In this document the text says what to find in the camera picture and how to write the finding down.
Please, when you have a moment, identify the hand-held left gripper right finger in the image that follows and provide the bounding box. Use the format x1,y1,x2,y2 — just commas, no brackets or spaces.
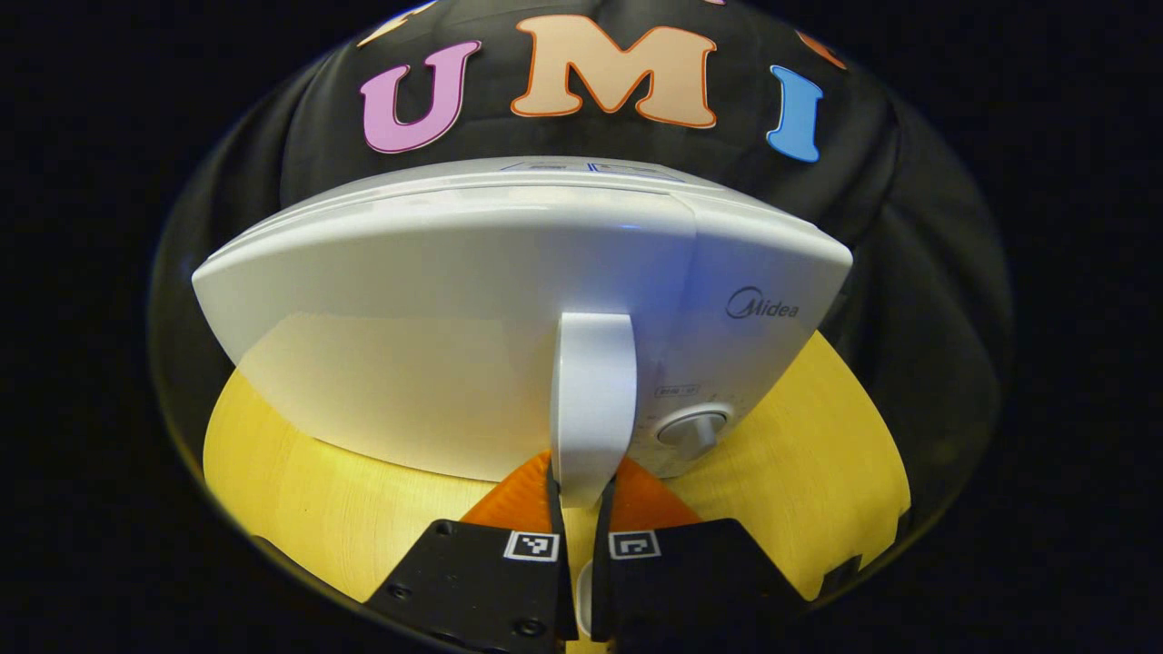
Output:
591,457,810,654

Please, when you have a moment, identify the white microwave oven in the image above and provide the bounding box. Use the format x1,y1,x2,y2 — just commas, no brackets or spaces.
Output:
191,156,855,510

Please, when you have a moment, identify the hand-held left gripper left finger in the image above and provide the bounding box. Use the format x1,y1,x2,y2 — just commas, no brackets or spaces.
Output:
363,451,579,654

